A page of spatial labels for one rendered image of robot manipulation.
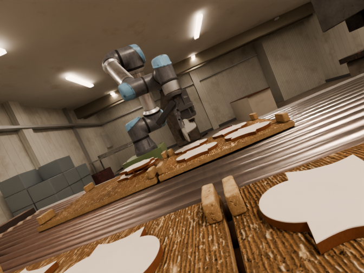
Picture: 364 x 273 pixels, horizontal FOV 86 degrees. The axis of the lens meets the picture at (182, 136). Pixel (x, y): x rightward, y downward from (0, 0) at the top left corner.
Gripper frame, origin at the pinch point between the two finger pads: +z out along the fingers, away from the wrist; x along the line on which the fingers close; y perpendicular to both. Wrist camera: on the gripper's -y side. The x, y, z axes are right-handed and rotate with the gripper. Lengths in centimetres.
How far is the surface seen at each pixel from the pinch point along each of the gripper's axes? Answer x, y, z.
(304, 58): 828, 546, -44
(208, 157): -26.1, 5.1, 4.0
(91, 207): -26.1, -33.2, 4.5
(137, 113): 871, -236, -121
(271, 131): -26.1, 23.9, 3.7
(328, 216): -66, 12, 2
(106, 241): -54, -14, 4
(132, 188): -26.2, -19.1, 4.0
